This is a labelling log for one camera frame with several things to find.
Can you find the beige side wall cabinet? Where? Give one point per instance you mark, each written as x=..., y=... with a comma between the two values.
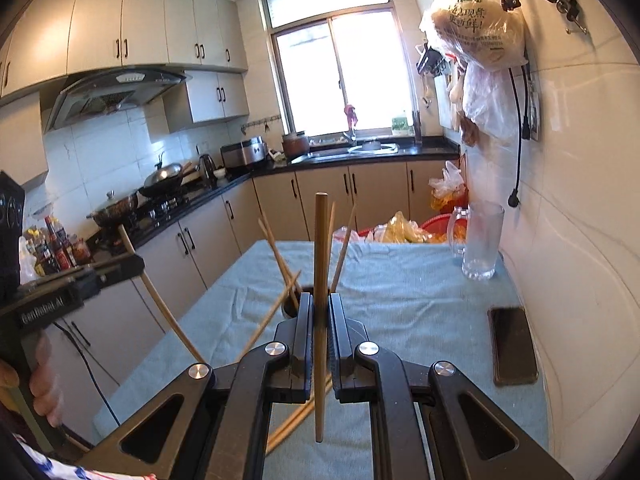
x=22, y=140

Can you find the steel range hood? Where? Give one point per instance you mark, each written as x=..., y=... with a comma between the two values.
x=115, y=92

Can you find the grey chopstick cup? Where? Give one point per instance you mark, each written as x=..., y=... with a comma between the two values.
x=289, y=308

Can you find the brown clay pot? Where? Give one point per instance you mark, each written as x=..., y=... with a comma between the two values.
x=295, y=145

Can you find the small beige wall cabinet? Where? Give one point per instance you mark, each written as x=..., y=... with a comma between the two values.
x=210, y=95

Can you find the gas stove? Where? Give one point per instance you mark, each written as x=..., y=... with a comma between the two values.
x=160, y=208

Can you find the hanging bag with cream contents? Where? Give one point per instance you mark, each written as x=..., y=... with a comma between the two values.
x=467, y=125

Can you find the clear glass mug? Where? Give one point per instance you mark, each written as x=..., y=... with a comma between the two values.
x=480, y=245

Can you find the person's left hand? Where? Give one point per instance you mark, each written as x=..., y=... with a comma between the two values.
x=47, y=385

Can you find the pink plastic bag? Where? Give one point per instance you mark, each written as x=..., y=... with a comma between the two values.
x=347, y=235

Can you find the steel kitchen sink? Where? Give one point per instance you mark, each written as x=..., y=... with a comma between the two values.
x=340, y=152

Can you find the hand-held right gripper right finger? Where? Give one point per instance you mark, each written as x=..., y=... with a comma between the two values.
x=337, y=345

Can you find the wooden chopstick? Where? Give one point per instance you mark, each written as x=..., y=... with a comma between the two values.
x=322, y=260
x=296, y=416
x=165, y=310
x=270, y=316
x=277, y=260
x=344, y=245
x=286, y=437

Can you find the silver rice cooker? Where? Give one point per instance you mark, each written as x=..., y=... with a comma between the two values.
x=244, y=152

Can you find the tall beige wall cabinets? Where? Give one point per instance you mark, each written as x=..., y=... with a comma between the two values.
x=145, y=20

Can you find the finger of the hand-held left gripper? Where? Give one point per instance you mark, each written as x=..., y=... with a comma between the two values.
x=115, y=272

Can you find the wok with lid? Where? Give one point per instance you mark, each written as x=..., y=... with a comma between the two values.
x=162, y=177

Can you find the white bag in bin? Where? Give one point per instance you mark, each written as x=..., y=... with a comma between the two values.
x=447, y=175

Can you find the black smartphone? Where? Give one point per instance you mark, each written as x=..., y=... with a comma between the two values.
x=512, y=345

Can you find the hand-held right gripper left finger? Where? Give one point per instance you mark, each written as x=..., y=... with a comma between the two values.
x=305, y=345

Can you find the green bottle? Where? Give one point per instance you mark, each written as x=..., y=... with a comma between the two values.
x=400, y=122

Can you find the light blue tablecloth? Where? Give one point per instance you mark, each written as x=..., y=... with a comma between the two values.
x=410, y=300

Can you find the steel faucet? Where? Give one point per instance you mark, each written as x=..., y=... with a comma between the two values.
x=350, y=136

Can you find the printed white clothing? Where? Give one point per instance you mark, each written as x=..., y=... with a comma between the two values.
x=30, y=465

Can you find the steel pot with lid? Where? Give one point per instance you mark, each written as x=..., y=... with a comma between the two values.
x=115, y=207

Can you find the wall hook bar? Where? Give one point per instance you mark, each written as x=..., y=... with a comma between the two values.
x=260, y=125

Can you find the steel kettle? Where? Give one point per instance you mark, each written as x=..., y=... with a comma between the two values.
x=206, y=167

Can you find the large red mesh basket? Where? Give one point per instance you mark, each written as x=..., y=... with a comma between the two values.
x=440, y=225

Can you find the white cutting board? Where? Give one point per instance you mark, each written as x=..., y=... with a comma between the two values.
x=444, y=105

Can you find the kitchen window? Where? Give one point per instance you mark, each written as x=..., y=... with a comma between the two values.
x=330, y=70

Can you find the yellow plastic bag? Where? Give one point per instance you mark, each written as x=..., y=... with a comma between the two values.
x=400, y=227

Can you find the printed hanging plastic bag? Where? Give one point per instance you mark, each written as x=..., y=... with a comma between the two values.
x=475, y=25

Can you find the cluster of condiment bottles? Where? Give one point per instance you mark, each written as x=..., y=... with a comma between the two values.
x=55, y=250

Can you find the pink rag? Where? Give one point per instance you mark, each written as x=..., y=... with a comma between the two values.
x=351, y=115

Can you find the clear hanging plastic bag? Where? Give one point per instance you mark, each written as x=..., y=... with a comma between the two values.
x=492, y=100

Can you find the bundle of wooden chopsticks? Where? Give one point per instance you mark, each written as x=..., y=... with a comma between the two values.
x=380, y=185

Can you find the black kitchen countertop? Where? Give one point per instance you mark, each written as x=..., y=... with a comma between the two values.
x=430, y=152

